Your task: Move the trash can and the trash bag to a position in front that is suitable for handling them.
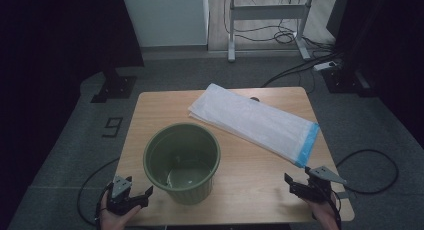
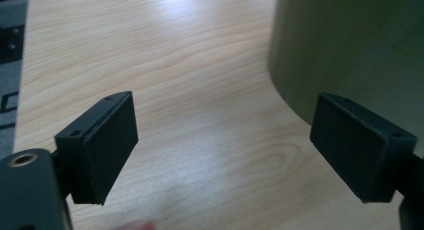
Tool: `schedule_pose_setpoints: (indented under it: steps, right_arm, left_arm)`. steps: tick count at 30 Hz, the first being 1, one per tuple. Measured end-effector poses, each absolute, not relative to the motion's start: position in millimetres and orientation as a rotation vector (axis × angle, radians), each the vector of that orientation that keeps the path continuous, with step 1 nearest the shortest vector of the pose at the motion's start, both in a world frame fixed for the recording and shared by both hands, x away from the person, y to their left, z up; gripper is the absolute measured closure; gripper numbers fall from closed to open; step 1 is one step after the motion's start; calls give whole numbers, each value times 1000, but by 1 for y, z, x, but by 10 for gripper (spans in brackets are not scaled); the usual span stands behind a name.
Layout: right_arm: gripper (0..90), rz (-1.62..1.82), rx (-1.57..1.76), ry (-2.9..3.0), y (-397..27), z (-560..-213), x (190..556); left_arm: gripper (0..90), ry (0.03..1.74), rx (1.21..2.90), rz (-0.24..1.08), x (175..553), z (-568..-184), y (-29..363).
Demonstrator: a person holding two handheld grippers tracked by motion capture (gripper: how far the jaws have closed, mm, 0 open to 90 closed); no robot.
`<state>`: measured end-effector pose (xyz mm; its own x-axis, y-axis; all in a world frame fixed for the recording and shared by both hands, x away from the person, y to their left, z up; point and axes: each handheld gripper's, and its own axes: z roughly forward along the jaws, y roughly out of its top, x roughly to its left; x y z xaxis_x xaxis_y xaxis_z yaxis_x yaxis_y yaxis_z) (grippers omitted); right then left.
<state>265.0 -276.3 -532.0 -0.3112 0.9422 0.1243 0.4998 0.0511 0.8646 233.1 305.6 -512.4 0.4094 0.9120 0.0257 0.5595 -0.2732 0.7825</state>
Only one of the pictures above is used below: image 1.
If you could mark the white metal desk frame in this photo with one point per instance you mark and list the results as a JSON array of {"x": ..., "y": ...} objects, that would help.
[{"x": 266, "y": 12}]

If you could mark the white power strip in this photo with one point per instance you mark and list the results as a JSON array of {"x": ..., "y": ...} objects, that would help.
[{"x": 325, "y": 66}]

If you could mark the person's right hand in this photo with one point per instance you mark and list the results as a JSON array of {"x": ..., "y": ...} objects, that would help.
[{"x": 326, "y": 216}]

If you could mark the person's left hand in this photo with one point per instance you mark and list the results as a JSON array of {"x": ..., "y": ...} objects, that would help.
[{"x": 113, "y": 221}]

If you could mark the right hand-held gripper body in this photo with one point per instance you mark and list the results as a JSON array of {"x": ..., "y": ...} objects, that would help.
[{"x": 315, "y": 190}]

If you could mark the black stand base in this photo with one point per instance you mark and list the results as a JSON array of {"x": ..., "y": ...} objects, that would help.
[
  {"x": 346, "y": 81},
  {"x": 115, "y": 86}
]

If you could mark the black curtain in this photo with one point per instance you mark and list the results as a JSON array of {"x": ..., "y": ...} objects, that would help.
[
  {"x": 383, "y": 40},
  {"x": 50, "y": 40}
]

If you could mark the white plastic trash bag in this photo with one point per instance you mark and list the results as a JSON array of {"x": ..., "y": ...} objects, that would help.
[{"x": 253, "y": 123}]

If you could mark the grey tape piece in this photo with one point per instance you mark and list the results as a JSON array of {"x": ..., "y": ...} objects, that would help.
[{"x": 345, "y": 195}]

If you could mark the dark round table grommet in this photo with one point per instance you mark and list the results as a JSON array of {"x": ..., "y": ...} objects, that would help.
[{"x": 255, "y": 99}]

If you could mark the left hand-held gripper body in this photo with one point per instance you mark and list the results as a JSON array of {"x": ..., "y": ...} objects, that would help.
[{"x": 119, "y": 203}]

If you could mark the green plastic trash bin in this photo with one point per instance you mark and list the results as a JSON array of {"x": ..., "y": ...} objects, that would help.
[{"x": 181, "y": 176}]

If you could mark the white cabinet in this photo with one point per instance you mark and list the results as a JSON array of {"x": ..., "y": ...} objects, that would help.
[{"x": 166, "y": 16}]

